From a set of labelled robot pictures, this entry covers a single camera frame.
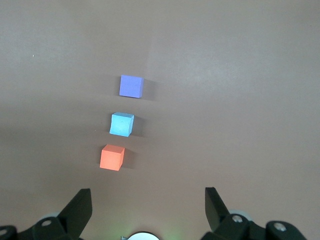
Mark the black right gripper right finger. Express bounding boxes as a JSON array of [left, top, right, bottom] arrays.
[[201, 186, 266, 240]]

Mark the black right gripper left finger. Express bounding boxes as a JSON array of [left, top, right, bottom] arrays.
[[18, 188, 93, 240]]

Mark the light blue foam block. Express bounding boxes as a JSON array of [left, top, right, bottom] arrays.
[[109, 112, 135, 138]]

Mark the orange foam block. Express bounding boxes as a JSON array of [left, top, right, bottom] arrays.
[[99, 144, 126, 172]]

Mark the purple foam block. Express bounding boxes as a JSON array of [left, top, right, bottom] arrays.
[[119, 74, 145, 99]]

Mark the brown table cloth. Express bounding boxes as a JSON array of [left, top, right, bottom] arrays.
[[0, 0, 320, 240]]

